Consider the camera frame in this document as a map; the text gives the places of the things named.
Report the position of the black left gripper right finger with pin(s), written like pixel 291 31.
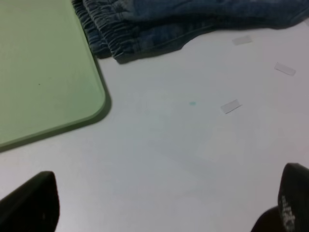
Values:
pixel 292 212

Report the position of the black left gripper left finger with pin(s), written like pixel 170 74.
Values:
pixel 32 207

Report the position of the children's blue denim shorts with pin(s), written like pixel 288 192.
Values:
pixel 127 30

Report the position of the light green plastic tray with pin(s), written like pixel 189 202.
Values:
pixel 50 83

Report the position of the clear tape strip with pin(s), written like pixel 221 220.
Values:
pixel 231 106
pixel 242 40
pixel 285 69

